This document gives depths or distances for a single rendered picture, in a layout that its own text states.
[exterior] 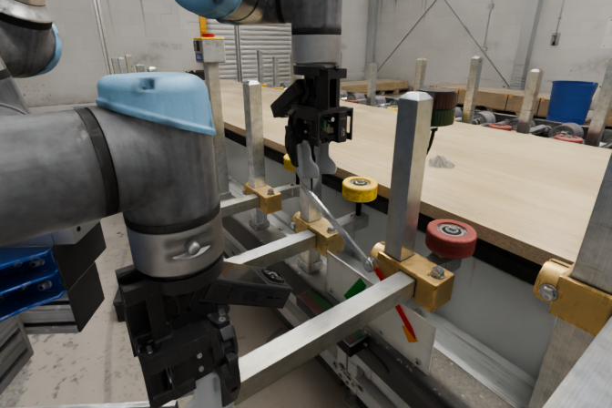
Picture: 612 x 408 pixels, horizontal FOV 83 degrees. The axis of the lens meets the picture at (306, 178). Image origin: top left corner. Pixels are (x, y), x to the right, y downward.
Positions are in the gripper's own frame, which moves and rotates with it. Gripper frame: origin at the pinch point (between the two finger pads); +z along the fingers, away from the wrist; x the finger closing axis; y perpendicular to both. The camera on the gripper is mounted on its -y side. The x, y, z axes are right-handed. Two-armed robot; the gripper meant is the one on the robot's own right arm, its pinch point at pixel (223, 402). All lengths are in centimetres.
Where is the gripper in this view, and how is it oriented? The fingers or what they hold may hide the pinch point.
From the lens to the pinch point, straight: 47.1
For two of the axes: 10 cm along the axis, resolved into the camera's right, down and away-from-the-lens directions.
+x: 5.9, 2.9, -7.5
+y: -8.1, 2.1, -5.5
